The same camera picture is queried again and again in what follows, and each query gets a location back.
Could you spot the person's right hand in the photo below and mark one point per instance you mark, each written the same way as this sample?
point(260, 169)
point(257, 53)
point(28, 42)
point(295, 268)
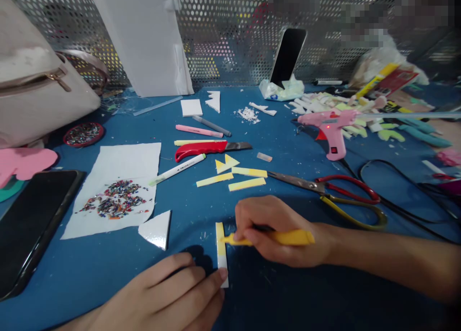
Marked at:
point(288, 230)

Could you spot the person's left hand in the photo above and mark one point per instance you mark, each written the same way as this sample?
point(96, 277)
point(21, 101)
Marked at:
point(162, 298)

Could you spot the person's left middle finger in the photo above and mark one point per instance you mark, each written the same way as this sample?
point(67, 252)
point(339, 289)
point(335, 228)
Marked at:
point(169, 262)

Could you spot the person's right thumb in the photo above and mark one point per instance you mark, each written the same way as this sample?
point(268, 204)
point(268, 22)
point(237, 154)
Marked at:
point(256, 236)

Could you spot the person's right index finger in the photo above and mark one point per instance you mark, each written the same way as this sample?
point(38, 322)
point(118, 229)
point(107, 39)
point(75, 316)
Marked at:
point(245, 212)

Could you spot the person's left index finger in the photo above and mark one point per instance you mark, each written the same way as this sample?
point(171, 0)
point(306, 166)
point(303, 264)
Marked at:
point(187, 275)

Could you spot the person's left thumb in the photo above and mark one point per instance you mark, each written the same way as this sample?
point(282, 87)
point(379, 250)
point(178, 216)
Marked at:
point(214, 282)

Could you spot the white foam wedge piece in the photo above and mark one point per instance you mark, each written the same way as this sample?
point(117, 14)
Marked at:
point(158, 230)

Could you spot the yellow foam triangle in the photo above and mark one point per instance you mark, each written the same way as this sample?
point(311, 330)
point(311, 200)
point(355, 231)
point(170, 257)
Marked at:
point(231, 161)
point(220, 167)

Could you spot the short glue stick stub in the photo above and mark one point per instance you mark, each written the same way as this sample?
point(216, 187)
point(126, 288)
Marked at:
point(264, 157)

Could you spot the red utility knife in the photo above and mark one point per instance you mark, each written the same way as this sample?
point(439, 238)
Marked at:
point(201, 151)

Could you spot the white green marker pen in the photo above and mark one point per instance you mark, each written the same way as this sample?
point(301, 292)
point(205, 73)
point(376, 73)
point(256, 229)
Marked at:
point(178, 169)

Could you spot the pile of colourful glitter bits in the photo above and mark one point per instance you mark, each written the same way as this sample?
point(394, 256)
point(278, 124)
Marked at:
point(115, 199)

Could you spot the pale yellow marker pen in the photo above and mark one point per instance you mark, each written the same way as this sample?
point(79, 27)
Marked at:
point(194, 142)

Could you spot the grey marker pen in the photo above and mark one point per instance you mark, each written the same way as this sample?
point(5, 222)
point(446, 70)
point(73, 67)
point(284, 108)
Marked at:
point(210, 125)

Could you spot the pink marker pen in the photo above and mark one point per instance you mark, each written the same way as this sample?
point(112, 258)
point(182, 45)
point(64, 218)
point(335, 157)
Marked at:
point(198, 131)

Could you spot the white foam crumbs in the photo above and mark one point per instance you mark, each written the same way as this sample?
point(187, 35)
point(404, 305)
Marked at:
point(249, 115)

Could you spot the white notched foam strip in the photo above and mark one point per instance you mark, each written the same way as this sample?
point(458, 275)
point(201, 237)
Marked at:
point(264, 109)

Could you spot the white paper sheet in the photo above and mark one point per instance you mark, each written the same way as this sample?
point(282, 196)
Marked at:
point(122, 161)

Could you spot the white zigzag foam piece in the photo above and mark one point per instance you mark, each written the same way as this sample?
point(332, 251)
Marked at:
point(214, 102)

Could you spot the white foam rectangle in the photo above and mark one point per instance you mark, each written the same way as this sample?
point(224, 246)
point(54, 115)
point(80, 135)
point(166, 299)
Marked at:
point(191, 108)

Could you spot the pink glue gun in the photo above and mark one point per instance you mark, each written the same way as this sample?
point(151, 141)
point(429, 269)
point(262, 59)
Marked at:
point(333, 123)

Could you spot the tissue packet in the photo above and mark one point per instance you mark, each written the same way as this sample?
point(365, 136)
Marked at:
point(281, 92)

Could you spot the pile of foam scraps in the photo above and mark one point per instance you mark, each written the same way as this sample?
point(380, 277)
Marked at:
point(324, 102)

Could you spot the clear glue stick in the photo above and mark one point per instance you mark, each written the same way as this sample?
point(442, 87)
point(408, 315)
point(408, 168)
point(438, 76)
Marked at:
point(158, 105)

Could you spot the black smartphone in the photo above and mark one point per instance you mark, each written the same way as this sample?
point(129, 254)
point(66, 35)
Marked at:
point(34, 223)

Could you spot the black white marker pen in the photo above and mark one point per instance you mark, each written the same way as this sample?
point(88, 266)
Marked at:
point(327, 82)

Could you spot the red lid with glitter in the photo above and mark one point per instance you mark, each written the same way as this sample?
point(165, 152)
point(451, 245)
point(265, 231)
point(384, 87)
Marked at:
point(83, 134)

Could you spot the upright smartphone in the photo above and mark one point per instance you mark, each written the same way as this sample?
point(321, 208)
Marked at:
point(288, 57)

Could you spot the perforated metal panel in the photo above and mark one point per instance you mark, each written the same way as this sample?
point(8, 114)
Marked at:
point(230, 39)

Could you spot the teal foam cutout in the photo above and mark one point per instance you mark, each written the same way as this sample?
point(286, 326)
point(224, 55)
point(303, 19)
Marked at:
point(9, 194)

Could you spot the pink foam cutout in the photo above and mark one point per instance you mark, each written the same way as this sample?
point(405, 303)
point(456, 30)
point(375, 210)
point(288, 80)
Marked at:
point(25, 161)

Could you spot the small white foam bar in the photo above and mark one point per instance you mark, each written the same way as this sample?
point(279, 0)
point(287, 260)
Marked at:
point(434, 167)

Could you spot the teal foam pieces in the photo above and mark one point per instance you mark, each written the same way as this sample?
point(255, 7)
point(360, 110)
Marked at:
point(421, 131)

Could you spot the red yellow cardboard box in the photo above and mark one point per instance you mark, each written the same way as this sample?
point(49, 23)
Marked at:
point(390, 80)

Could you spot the tall white foam board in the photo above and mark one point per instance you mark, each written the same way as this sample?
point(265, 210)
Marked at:
point(144, 42)

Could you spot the clear plastic bag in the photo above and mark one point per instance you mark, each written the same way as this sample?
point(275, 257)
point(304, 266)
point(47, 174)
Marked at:
point(374, 59)

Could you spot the pink fluffy piece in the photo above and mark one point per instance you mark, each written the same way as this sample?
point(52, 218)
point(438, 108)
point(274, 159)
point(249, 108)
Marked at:
point(450, 157)

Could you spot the pale pink bag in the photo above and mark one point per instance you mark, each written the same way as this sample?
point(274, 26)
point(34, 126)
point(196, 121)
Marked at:
point(32, 82)

